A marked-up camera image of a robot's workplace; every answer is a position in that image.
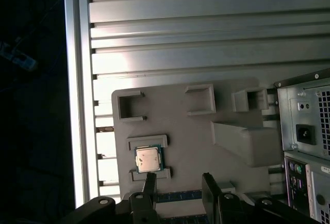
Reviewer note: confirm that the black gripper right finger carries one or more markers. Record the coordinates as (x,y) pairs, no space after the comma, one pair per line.
(227,208)

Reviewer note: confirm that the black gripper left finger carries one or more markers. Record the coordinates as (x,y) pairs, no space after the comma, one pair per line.
(143,208)

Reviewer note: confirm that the grey plastic parts rack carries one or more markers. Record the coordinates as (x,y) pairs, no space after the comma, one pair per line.
(190,136)

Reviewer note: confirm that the long RAM stick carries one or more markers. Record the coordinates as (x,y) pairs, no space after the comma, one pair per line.
(183,221)
(180,197)

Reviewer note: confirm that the silver green CPU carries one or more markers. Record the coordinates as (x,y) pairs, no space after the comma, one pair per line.
(148,159)

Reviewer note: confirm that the black rear port panel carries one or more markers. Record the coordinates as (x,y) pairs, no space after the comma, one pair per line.
(296,182)

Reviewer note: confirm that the pale power strip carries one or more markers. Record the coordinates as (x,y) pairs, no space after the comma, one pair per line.
(24,61)

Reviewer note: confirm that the grey power supply unit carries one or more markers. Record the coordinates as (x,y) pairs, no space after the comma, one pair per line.
(294,116)

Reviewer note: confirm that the black open PC case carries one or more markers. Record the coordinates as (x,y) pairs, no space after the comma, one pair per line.
(283,121)

